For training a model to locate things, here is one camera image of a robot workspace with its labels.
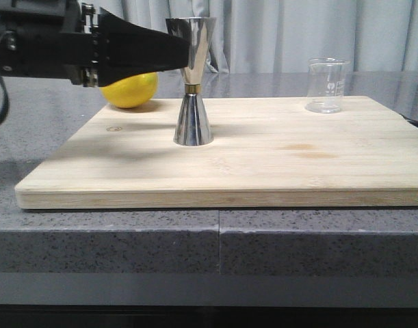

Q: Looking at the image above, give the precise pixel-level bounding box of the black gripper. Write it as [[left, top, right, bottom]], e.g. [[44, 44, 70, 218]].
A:
[[0, 1, 190, 87]]

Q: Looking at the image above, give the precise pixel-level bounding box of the steel double jigger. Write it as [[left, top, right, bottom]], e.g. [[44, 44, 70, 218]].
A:
[[166, 17, 215, 146]]

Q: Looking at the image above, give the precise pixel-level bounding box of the clear glass beaker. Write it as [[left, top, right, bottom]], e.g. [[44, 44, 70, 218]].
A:
[[304, 57, 350, 113]]

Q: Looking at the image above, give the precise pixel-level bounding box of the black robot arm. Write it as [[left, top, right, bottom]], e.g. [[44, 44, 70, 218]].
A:
[[0, 1, 190, 87]]

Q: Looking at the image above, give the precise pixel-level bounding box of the yellow lemon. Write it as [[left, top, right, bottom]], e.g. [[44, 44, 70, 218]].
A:
[[99, 72, 158, 109]]

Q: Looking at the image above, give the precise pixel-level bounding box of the grey curtain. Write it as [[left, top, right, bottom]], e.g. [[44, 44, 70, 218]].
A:
[[94, 1, 418, 73]]

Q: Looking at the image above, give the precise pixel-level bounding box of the wooden cutting board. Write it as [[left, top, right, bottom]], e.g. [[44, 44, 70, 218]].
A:
[[15, 96, 418, 209]]

